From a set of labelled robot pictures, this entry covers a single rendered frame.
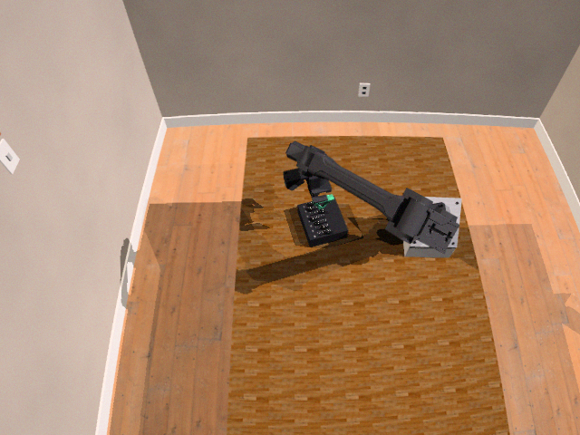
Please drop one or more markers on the grey lighting desk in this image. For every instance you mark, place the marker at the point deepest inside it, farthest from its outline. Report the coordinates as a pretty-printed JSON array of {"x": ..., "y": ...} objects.
[{"x": 318, "y": 223}]

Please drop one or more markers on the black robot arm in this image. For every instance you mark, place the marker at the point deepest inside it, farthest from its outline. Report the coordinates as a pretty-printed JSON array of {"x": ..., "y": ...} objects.
[{"x": 417, "y": 221}]

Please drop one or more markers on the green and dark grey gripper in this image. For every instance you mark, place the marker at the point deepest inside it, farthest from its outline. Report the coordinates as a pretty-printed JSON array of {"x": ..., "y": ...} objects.
[{"x": 325, "y": 187}]

